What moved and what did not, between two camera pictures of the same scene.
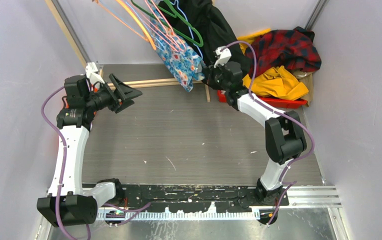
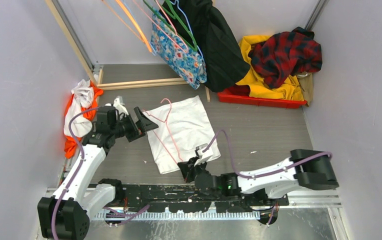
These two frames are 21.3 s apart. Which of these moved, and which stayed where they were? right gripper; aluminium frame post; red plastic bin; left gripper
Moved: right gripper; left gripper
Stayed: aluminium frame post; red plastic bin
